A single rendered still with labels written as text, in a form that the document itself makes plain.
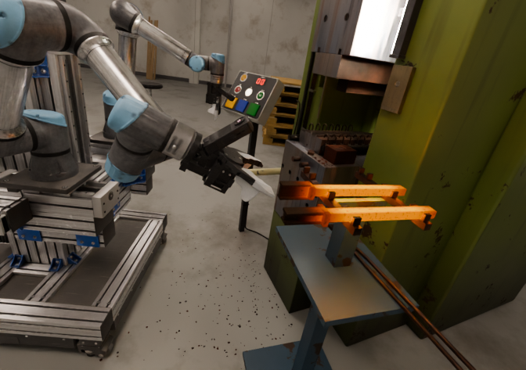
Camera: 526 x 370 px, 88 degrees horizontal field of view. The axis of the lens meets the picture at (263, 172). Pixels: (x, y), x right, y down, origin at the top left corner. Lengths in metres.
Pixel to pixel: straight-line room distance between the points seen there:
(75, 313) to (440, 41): 1.74
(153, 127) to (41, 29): 0.37
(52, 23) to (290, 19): 9.54
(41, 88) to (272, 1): 9.20
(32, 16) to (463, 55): 1.14
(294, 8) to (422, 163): 9.33
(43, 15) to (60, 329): 1.17
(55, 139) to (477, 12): 1.39
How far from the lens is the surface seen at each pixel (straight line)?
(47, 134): 1.16
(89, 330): 1.47
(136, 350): 1.61
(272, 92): 1.67
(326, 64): 1.36
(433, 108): 1.12
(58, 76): 1.36
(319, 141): 1.34
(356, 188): 0.82
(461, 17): 1.14
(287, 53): 10.13
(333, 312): 0.81
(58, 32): 0.85
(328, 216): 0.63
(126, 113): 0.56
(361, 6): 1.26
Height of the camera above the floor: 1.33
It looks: 24 degrees down
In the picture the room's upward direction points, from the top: 8 degrees clockwise
